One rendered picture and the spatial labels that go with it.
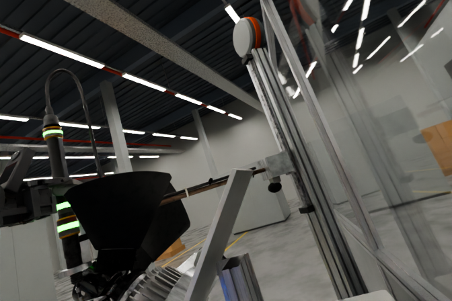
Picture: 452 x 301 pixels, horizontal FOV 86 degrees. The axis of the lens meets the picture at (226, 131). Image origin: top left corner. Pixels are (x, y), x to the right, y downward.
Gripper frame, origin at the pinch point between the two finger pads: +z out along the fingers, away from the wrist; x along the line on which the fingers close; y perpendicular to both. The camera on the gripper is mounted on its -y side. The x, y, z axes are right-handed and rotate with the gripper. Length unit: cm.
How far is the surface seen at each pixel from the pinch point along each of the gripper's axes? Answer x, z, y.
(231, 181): 42.1, -2.5, 13.4
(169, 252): -385, 706, 137
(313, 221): 56, 37, 34
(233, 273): 33.6, 5.8, 33.3
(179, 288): 22.0, 0.8, 31.6
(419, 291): 70, 9, 47
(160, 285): 17.1, 1.7, 30.1
